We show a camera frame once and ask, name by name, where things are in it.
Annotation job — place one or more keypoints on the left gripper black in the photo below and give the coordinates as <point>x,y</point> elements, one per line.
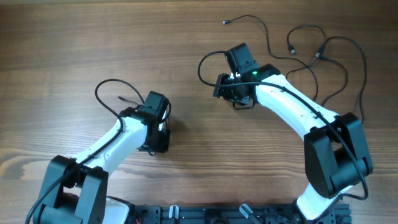
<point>162,143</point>

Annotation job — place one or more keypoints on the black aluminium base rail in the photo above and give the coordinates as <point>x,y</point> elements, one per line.
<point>267,214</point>

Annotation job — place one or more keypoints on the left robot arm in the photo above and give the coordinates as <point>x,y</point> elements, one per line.
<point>74,189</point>

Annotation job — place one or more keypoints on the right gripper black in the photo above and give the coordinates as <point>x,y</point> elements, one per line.
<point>222,86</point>

